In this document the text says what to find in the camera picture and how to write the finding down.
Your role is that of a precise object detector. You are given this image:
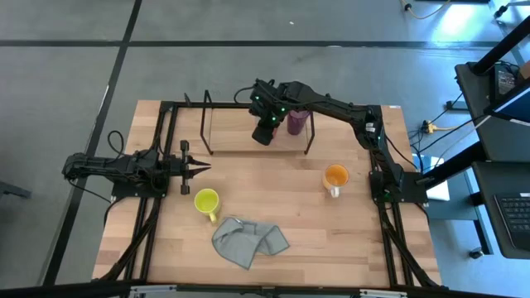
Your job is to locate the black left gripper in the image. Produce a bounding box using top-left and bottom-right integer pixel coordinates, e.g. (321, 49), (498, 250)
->
(157, 140), (212, 195)

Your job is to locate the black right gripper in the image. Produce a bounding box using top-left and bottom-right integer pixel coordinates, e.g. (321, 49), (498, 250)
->
(248, 78), (291, 147)

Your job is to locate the purple tumbler cup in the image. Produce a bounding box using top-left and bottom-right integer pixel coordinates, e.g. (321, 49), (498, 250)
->
(287, 109), (311, 136)

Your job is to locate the yellow-green mug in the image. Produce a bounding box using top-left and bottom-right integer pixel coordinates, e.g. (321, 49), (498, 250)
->
(193, 188), (222, 224)

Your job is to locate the orange mug white handle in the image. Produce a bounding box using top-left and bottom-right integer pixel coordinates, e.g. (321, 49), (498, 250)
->
(321, 163), (350, 199)

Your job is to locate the grey cloth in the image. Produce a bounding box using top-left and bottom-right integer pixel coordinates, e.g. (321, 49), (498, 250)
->
(211, 216), (291, 271)

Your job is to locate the silver aluminium bar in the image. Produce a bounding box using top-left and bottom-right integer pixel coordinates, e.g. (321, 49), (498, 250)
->
(130, 284), (177, 298)
(359, 288), (409, 298)

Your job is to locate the grey furniture foot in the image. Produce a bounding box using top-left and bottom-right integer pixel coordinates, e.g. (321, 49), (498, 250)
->
(0, 180), (32, 199)

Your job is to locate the black electronic box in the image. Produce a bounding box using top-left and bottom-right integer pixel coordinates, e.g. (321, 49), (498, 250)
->
(492, 61), (518, 103)

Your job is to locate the black desk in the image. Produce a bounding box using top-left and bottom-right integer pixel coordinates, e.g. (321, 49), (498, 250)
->
(455, 61), (530, 260)

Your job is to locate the black metal beam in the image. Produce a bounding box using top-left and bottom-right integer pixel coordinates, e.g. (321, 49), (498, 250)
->
(471, 16), (530, 76)

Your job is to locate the laptop with blue screen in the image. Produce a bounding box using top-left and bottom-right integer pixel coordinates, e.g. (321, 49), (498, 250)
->
(484, 78), (530, 125)

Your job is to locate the black keyboard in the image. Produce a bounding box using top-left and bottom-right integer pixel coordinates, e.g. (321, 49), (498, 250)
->
(494, 192), (530, 252)

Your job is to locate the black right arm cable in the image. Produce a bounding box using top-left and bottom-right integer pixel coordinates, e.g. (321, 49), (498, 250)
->
(234, 85), (256, 104)

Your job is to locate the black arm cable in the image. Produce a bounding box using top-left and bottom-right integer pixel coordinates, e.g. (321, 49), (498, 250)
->
(234, 85), (256, 104)
(107, 130), (125, 158)

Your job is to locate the wooden shelf black wire frame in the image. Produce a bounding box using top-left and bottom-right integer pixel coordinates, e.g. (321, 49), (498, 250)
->
(184, 89), (335, 156)

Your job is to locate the black aluminium table frame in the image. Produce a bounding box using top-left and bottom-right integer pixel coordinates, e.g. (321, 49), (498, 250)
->
(0, 93), (514, 298)

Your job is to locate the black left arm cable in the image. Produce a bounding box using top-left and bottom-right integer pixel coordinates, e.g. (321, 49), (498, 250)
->
(107, 130), (125, 158)

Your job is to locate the yellow floor cable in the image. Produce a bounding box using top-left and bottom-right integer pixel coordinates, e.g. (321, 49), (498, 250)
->
(399, 0), (452, 21)

